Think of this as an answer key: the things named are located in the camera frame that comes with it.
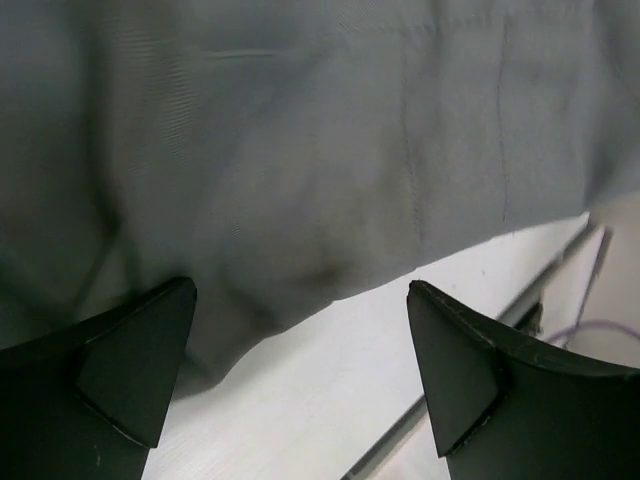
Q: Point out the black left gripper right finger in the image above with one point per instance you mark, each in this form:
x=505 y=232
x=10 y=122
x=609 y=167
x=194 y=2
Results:
x=505 y=405

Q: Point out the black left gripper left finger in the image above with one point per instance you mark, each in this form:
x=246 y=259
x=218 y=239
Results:
x=90 y=401

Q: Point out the grey pleated skirt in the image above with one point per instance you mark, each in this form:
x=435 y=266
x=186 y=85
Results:
x=289 y=154

